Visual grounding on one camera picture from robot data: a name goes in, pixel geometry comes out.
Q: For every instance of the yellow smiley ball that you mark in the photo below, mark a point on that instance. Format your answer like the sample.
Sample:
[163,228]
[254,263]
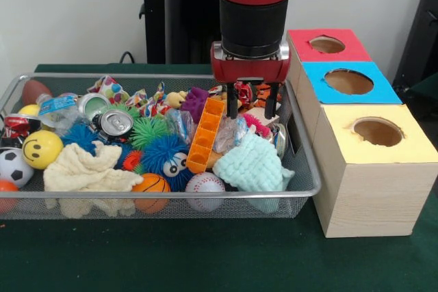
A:
[42,150]

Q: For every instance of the dark green table cloth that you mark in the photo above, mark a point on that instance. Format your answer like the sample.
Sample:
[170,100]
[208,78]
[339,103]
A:
[205,258]
[427,100]

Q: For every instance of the clear plastic packet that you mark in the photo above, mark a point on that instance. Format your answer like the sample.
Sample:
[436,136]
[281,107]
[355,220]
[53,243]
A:
[227,134]

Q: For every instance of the black upright panel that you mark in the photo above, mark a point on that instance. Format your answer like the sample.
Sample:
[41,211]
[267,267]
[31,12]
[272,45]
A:
[421,32]

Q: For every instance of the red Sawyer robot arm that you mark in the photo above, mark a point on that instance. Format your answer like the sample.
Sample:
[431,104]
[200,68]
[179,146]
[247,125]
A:
[253,18]

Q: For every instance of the orange plastic compartment tray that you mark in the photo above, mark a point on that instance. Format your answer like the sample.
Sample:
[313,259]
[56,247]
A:
[205,134]

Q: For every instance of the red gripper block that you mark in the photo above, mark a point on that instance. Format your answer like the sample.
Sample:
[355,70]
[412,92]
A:
[250,68]

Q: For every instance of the light blue knitted cloth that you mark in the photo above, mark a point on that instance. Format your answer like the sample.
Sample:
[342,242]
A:
[250,165]

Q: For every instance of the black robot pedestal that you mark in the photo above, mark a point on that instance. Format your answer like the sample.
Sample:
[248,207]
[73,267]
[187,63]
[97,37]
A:
[184,15]

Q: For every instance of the small orange basketball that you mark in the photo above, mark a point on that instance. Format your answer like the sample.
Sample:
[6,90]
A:
[152,184]

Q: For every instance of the small soccer ball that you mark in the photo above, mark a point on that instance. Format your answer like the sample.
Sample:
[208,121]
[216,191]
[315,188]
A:
[15,169]

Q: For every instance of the small white baseball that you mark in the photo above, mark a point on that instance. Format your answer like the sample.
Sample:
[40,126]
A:
[204,184]

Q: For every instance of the cream waffle cloth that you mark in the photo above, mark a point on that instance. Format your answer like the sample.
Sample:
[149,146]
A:
[85,172]

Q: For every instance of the tiger plush toy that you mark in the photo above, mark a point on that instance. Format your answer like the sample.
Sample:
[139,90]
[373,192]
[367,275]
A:
[261,95]

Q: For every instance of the plain orange ball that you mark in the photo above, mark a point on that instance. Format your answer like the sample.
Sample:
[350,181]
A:
[7,187]

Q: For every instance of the shallow silver mesh bin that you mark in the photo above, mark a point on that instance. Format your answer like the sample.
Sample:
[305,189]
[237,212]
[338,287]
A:
[102,194]

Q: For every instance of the wooden box with three holes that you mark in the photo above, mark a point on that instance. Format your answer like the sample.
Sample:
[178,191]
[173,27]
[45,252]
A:
[369,196]

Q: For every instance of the small brown football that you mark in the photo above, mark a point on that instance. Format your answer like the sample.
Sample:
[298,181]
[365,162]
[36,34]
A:
[32,91]

